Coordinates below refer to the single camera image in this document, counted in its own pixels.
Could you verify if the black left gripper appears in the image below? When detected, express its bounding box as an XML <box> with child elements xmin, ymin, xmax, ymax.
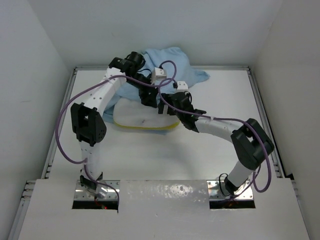
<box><xmin>126</xmin><ymin>72</ymin><xmax>158</xmax><ymax>108</ymax></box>

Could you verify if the white pillow yellow underside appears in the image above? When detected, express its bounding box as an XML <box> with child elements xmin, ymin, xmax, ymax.
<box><xmin>113</xmin><ymin>97</ymin><xmax>180</xmax><ymax>131</ymax></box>

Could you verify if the light blue green pillowcase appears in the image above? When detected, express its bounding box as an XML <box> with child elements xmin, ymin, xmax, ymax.
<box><xmin>102</xmin><ymin>47</ymin><xmax>210</xmax><ymax>124</ymax></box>

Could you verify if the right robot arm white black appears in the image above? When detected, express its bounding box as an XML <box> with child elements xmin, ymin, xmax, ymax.
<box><xmin>158</xmin><ymin>91</ymin><xmax>275</xmax><ymax>195</ymax></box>

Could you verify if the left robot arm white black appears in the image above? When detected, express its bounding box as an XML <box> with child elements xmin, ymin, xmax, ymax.
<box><xmin>70</xmin><ymin>51</ymin><xmax>158</xmax><ymax>194</ymax></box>

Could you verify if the white front cover board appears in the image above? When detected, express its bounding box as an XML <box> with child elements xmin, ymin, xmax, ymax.
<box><xmin>19</xmin><ymin>179</ymin><xmax>309</xmax><ymax>240</ymax></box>

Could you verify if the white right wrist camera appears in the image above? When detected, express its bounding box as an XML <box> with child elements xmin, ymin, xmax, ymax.
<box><xmin>176</xmin><ymin>81</ymin><xmax>189</xmax><ymax>92</ymax></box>

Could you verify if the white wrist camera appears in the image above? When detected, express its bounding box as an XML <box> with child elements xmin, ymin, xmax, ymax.
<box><xmin>151</xmin><ymin>67</ymin><xmax>167</xmax><ymax>85</ymax></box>
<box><xmin>176</xmin><ymin>81</ymin><xmax>189</xmax><ymax>92</ymax></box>

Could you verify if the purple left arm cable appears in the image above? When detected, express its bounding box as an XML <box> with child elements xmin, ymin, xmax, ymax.
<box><xmin>55</xmin><ymin>60</ymin><xmax>179</xmax><ymax>208</ymax></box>

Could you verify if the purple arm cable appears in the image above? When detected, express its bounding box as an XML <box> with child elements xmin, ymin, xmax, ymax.
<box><xmin>157</xmin><ymin>77</ymin><xmax>273</xmax><ymax>201</ymax></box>
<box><xmin>55</xmin><ymin>60</ymin><xmax>179</xmax><ymax>208</ymax></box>

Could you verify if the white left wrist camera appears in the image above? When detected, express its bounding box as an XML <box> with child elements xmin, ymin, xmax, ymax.
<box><xmin>151</xmin><ymin>67</ymin><xmax>167</xmax><ymax>85</ymax></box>

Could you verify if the black right base cable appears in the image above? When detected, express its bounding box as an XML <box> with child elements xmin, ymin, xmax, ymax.
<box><xmin>218</xmin><ymin>172</ymin><xmax>233</xmax><ymax>196</ymax></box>

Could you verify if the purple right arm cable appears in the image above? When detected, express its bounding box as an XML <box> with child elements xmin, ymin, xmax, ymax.
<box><xmin>157</xmin><ymin>77</ymin><xmax>273</xmax><ymax>201</ymax></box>

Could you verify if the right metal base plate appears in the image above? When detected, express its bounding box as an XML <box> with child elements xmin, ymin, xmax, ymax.
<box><xmin>207</xmin><ymin>180</ymin><xmax>255</xmax><ymax>201</ymax></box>

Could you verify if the metal base plate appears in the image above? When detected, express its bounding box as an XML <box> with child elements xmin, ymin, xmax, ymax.
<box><xmin>73</xmin><ymin>180</ymin><xmax>120</xmax><ymax>201</ymax></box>
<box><xmin>207</xmin><ymin>180</ymin><xmax>255</xmax><ymax>201</ymax></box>

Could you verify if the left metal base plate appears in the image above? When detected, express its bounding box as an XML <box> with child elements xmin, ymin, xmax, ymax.
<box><xmin>73</xmin><ymin>180</ymin><xmax>120</xmax><ymax>201</ymax></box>

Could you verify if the aluminium table frame rail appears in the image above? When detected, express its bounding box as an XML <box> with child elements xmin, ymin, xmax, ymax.
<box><xmin>7</xmin><ymin>64</ymin><xmax>298</xmax><ymax>240</ymax></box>

